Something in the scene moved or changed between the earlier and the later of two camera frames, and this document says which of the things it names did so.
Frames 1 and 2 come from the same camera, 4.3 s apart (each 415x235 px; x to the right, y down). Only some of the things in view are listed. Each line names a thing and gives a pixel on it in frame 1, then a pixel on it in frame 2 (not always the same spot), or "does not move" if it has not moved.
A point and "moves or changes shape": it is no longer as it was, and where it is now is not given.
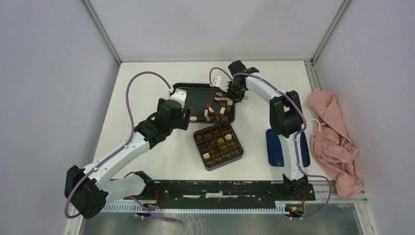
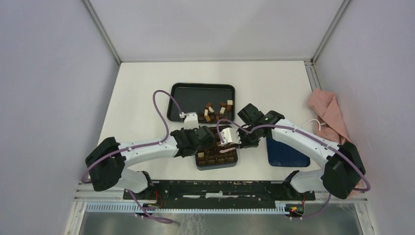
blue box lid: x=275 y=151 does not move
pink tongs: x=219 y=98 -> x=227 y=150
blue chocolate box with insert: x=218 y=146 moves or changes shape
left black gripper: x=182 y=122 -> x=201 y=148
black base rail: x=220 y=193 does not move
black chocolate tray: x=200 y=96 does not move
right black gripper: x=236 y=98 -> x=243 y=144
